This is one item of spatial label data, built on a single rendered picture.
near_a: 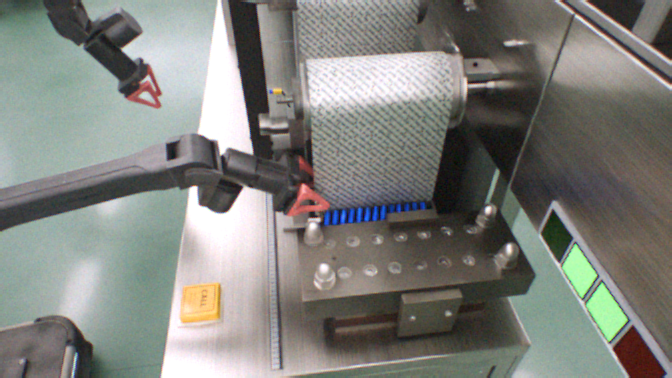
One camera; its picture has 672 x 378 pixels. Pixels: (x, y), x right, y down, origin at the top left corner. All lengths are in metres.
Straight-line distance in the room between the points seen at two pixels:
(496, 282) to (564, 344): 1.27
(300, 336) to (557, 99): 0.58
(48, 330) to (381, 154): 1.43
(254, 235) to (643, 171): 0.74
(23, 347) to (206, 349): 1.10
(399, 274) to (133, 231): 1.81
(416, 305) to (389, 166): 0.25
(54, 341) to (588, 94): 1.72
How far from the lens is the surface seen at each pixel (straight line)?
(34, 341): 1.90
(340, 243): 0.82
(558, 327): 2.11
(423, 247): 0.83
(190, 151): 0.74
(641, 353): 0.62
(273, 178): 0.78
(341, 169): 0.81
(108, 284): 2.25
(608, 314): 0.64
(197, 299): 0.92
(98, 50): 1.17
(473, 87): 0.83
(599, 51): 0.62
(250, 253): 0.99
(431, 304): 0.79
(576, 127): 0.65
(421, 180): 0.87
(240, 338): 0.88
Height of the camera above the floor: 1.66
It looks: 43 degrees down
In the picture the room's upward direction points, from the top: straight up
